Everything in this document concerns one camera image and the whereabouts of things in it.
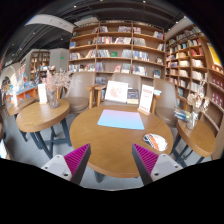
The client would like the wooden right side bookshelf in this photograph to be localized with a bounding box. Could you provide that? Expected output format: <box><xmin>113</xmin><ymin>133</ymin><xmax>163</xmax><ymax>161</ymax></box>
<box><xmin>165</xmin><ymin>23</ymin><xmax>224</xmax><ymax>159</ymax></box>

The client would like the glass vase white flowers right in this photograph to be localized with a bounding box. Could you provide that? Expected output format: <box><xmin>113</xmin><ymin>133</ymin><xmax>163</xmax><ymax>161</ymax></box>
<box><xmin>187</xmin><ymin>80</ymin><xmax>210</xmax><ymax>130</ymax></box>

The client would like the beige upholstered chair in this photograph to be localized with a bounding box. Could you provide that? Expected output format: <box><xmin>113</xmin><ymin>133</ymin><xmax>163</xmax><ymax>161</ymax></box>
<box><xmin>64</xmin><ymin>72</ymin><xmax>97</xmax><ymax>114</ymax></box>
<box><xmin>96</xmin><ymin>73</ymin><xmax>155</xmax><ymax>114</ymax></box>
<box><xmin>154</xmin><ymin>79</ymin><xmax>177</xmax><ymax>127</ymax></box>

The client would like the white sign with red text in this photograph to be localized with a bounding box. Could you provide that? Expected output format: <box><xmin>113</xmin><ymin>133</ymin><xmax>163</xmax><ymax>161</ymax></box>
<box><xmin>138</xmin><ymin>84</ymin><xmax>154</xmax><ymax>115</ymax></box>

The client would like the white card stand left table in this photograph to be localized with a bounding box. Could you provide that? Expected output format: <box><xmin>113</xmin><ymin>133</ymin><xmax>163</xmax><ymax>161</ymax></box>
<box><xmin>38</xmin><ymin>84</ymin><xmax>47</xmax><ymax>104</ymax></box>

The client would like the round wooden left table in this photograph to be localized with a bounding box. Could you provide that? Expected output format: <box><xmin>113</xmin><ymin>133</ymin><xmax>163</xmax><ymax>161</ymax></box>
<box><xmin>16</xmin><ymin>99</ymin><xmax>71</xmax><ymax>158</ymax></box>

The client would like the beige upholstered right chair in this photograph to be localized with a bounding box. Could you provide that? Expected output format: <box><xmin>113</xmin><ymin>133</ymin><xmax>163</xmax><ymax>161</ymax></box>
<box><xmin>154</xmin><ymin>79</ymin><xmax>177</xmax><ymax>127</ymax></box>

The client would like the distant wooden bookshelf left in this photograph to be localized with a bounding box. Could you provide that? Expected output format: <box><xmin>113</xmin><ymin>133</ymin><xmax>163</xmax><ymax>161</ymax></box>
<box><xmin>19</xmin><ymin>49</ymin><xmax>50</xmax><ymax>82</ymax></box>

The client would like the large wooden back bookshelf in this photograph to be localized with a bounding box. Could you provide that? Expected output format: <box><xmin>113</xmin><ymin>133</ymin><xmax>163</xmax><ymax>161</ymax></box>
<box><xmin>68</xmin><ymin>20</ymin><xmax>165</xmax><ymax>83</ymax></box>

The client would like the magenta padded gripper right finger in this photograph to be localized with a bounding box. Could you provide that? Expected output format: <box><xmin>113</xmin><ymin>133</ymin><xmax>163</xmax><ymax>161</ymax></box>
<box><xmin>132</xmin><ymin>144</ymin><xmax>182</xmax><ymax>185</ymax></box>

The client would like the beige upholstered left chair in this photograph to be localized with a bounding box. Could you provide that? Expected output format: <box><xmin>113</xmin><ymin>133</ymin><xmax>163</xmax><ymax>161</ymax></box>
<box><xmin>64</xmin><ymin>72</ymin><xmax>97</xmax><ymax>114</ymax></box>

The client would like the stack of books right table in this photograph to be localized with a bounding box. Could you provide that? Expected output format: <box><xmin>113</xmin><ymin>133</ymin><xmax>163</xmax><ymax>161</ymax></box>
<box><xmin>174</xmin><ymin>108</ymin><xmax>191</xmax><ymax>121</ymax></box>

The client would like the dark book on chair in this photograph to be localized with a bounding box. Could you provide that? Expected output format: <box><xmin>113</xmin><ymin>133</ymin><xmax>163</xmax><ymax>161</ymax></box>
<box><xmin>127</xmin><ymin>89</ymin><xmax>139</xmax><ymax>104</ymax></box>

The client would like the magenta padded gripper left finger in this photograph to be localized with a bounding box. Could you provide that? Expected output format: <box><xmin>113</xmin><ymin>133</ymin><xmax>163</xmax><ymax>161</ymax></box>
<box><xmin>42</xmin><ymin>144</ymin><xmax>91</xmax><ymax>185</ymax></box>

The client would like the beige upholstered middle chair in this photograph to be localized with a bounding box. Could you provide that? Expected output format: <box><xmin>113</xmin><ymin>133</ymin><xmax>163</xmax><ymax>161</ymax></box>
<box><xmin>96</xmin><ymin>73</ymin><xmax>155</xmax><ymax>114</ymax></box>

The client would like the glass vase with dried flowers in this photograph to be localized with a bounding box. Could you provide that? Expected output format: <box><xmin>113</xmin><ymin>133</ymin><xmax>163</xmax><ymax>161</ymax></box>
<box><xmin>43</xmin><ymin>70</ymin><xmax>71</xmax><ymax>108</ymax></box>

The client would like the round wooden right table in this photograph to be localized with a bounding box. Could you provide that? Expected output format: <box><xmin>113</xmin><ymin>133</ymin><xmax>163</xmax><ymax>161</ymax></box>
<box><xmin>172</xmin><ymin>120</ymin><xmax>216</xmax><ymax>167</ymax></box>

